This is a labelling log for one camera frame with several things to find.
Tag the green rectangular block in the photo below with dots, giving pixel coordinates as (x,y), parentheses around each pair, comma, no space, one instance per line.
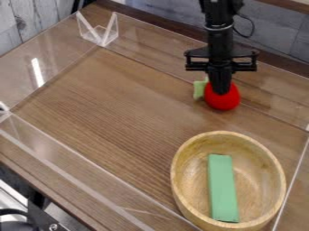
(223,192)

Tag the round wooden bowl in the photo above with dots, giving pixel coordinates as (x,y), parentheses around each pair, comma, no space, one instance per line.
(259,176)

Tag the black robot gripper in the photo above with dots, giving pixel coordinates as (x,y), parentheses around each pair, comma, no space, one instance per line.
(221,54)

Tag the black metal mount bracket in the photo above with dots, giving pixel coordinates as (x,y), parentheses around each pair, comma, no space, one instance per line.
(41,218)

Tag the red plush fruit green leaf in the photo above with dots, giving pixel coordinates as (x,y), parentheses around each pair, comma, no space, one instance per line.
(220,102)

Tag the clear acrylic tray enclosure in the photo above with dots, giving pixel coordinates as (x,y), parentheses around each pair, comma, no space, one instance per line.
(100,114)

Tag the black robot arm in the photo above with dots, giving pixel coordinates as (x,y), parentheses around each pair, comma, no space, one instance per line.
(220,12)

